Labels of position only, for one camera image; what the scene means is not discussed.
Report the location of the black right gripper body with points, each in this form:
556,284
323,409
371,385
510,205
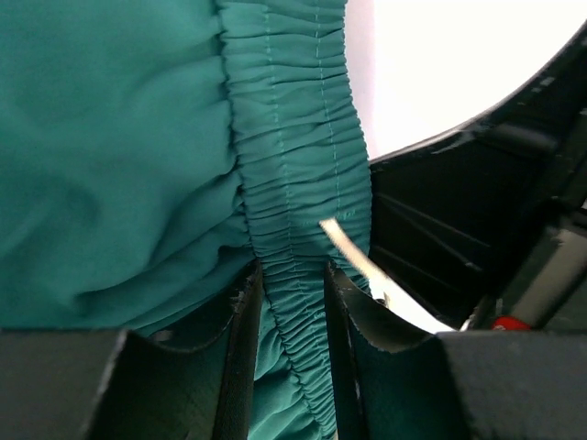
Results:
540,273

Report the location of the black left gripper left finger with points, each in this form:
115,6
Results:
192,380

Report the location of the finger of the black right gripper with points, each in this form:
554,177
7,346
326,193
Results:
435,227

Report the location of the teal green shorts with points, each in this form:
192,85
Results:
151,149

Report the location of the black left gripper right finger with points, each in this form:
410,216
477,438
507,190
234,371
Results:
395,381

